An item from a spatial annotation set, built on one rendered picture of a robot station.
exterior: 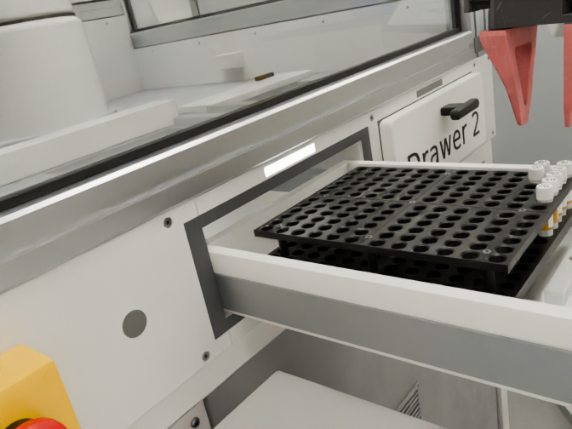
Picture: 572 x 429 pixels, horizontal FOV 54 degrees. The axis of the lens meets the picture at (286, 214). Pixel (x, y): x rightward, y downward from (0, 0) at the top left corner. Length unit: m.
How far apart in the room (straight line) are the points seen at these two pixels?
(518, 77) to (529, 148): 1.80
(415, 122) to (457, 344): 0.41
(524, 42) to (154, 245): 0.32
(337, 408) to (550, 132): 1.82
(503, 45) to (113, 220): 0.30
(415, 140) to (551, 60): 1.45
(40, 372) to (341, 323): 0.20
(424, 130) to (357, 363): 0.31
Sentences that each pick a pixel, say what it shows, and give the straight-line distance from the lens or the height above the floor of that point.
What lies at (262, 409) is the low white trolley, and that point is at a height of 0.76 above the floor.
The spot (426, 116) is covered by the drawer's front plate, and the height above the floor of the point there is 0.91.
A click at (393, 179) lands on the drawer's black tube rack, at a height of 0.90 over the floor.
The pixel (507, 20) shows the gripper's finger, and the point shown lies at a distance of 0.43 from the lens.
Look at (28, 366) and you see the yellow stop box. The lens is 0.37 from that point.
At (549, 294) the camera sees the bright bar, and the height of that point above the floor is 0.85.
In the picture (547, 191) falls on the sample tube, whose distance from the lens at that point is 0.47.
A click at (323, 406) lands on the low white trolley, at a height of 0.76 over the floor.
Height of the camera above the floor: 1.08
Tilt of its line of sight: 20 degrees down
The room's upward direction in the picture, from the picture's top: 12 degrees counter-clockwise
